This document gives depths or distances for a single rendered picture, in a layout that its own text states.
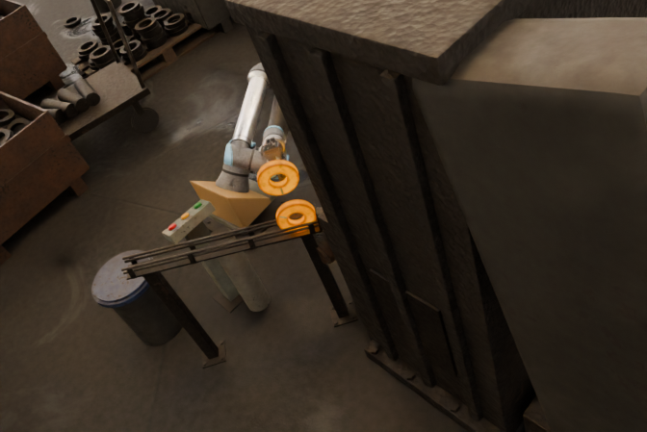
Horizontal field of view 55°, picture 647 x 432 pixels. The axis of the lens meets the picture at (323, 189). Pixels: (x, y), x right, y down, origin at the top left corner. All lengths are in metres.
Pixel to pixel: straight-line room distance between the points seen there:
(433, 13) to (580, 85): 0.36
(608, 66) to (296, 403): 2.13
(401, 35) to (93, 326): 2.75
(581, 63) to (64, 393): 2.95
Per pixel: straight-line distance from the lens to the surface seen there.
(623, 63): 1.05
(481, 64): 1.17
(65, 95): 4.79
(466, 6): 1.27
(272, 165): 2.27
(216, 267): 3.06
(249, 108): 2.80
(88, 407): 3.33
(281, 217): 2.42
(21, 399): 3.62
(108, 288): 3.07
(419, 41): 1.20
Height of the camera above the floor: 2.39
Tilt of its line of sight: 42 degrees down
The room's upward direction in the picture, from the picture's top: 22 degrees counter-clockwise
